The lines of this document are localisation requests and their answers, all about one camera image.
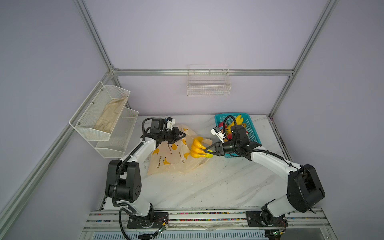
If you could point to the beige cloth in bin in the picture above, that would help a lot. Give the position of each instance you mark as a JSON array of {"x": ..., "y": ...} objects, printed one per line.
[{"x": 110, "y": 115}]

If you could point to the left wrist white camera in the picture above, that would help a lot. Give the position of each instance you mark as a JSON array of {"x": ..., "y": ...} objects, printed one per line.
[{"x": 170, "y": 123}]

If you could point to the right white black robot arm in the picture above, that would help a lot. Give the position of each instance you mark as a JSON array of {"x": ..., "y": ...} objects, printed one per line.
[{"x": 304, "y": 188}]

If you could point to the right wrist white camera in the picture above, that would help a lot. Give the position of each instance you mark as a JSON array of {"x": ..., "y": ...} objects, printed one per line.
[{"x": 216, "y": 131}]

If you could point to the white mesh upper shelf bin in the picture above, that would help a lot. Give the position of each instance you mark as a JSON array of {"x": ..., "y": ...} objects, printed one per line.
[{"x": 86, "y": 120}]

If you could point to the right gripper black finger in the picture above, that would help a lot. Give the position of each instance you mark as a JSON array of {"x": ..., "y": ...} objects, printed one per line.
[
  {"x": 213, "y": 148},
  {"x": 211, "y": 153}
]

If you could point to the white mesh shelf bin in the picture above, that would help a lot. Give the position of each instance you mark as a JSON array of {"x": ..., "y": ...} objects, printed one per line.
[
  {"x": 86, "y": 120},
  {"x": 116, "y": 146}
]

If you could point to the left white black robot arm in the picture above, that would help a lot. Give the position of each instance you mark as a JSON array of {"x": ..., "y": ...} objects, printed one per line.
[{"x": 124, "y": 182}]

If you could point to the small yellow fake banana bunch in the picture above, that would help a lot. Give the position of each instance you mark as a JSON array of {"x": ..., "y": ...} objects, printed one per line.
[{"x": 239, "y": 121}]

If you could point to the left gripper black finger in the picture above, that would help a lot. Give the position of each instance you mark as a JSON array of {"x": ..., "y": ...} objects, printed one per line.
[
  {"x": 178, "y": 138},
  {"x": 178, "y": 132}
]

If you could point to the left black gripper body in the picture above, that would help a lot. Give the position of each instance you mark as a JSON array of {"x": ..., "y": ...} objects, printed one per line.
[{"x": 168, "y": 136}]

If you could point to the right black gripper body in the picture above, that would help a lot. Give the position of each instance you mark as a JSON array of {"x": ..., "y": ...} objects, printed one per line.
[{"x": 228, "y": 147}]

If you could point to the large yellow fake banana bunch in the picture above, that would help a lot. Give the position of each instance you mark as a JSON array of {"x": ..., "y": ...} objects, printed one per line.
[{"x": 198, "y": 149}]

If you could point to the wrist white camera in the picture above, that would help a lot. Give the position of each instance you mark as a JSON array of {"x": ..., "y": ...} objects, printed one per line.
[
  {"x": 216, "y": 131},
  {"x": 170, "y": 123}
]

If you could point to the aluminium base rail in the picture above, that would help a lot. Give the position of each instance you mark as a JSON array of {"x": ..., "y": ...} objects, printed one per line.
[{"x": 235, "y": 224}]

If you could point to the cream banana print plastic bag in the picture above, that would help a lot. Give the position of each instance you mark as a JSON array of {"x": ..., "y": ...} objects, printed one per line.
[{"x": 175, "y": 158}]

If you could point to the white wire wall basket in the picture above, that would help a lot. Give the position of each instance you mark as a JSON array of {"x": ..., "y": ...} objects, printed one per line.
[{"x": 208, "y": 80}]

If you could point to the white mesh lower shelf bin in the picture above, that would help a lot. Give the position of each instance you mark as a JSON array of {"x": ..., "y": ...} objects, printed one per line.
[{"x": 116, "y": 146}]

